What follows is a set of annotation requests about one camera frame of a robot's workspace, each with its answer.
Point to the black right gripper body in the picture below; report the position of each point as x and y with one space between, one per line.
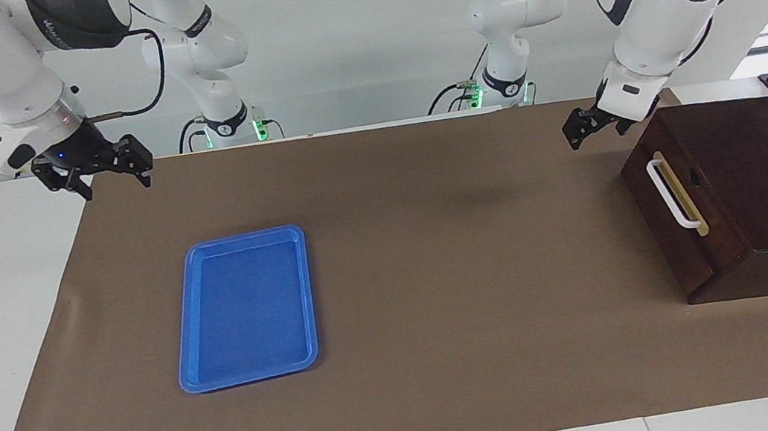
78 153

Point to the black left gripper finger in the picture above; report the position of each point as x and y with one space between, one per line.
578 128
625 127

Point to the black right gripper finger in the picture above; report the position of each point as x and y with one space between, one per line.
134 160
75 185

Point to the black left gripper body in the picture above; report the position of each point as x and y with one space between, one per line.
614 112

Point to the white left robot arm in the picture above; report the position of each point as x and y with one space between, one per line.
657 19

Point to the blue plastic tray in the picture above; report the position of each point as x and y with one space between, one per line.
247 310

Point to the brown table mat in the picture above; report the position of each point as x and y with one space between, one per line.
449 357

